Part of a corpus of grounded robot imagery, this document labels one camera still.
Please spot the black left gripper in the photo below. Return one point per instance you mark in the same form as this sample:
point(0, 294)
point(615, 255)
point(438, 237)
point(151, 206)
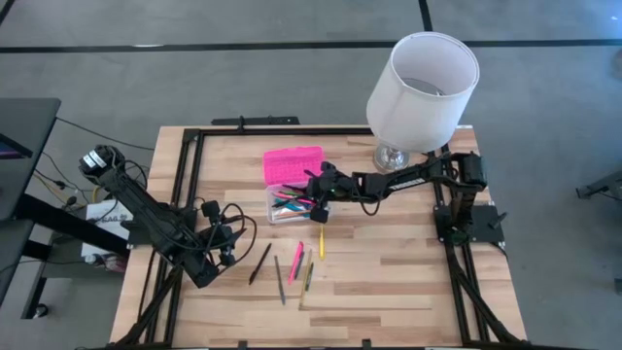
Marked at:
point(214, 238)

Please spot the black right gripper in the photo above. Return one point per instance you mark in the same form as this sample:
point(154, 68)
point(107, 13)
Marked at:
point(333, 187)

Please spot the blue pen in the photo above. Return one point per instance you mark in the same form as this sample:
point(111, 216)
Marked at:
point(294, 207)

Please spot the orange pencil red eraser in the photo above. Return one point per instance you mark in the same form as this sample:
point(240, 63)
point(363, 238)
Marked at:
point(291, 214)

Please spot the pink plastic box lid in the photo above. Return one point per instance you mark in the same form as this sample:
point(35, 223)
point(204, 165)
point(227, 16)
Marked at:
point(291, 165)

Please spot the clear plastic supply box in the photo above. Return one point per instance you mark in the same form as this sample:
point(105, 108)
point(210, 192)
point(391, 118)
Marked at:
point(274, 219)

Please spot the long black pen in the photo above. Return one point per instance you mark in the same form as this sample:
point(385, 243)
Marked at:
point(260, 263)

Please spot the grey pen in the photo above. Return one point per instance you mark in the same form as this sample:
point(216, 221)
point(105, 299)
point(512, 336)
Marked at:
point(279, 279)

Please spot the pink highlighter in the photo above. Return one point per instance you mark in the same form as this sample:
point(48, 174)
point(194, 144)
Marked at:
point(295, 265)

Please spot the yellow pencil pink eraser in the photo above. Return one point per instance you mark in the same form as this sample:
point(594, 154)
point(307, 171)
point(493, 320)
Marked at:
point(303, 296)

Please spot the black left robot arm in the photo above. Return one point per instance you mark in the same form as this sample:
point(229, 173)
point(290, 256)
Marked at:
point(141, 204)

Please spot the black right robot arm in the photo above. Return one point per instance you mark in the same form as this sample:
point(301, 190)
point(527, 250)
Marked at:
point(413, 182)

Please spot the white cardboard box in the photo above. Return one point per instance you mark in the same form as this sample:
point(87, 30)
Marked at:
point(97, 214)

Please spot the black power strip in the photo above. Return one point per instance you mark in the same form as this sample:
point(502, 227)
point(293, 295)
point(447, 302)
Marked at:
point(262, 120)

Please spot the white shade silver table lamp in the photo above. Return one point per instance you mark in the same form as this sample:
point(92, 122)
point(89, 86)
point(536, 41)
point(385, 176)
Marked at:
point(413, 116)

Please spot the black desk leg beam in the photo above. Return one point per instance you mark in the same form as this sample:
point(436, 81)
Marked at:
point(58, 221)

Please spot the black caster wheel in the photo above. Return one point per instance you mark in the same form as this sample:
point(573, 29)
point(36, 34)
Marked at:
point(41, 311)

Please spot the black desk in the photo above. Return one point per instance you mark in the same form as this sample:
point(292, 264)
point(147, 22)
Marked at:
point(29, 121)

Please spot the dark laptop screen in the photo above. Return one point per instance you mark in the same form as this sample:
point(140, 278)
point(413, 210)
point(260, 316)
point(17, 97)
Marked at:
point(12, 148)

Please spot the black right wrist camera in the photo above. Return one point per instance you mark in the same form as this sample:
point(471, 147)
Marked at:
point(319, 215)

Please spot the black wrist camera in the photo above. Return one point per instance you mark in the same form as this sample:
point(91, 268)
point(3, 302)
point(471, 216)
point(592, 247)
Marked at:
point(319, 215)
point(210, 209)

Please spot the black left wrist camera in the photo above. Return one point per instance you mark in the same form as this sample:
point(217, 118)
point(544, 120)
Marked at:
point(210, 209)

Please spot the black metal table frame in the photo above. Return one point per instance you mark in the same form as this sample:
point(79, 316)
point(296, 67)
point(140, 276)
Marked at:
point(291, 131)

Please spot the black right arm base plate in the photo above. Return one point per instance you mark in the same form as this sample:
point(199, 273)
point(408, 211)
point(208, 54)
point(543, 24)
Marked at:
point(486, 223)

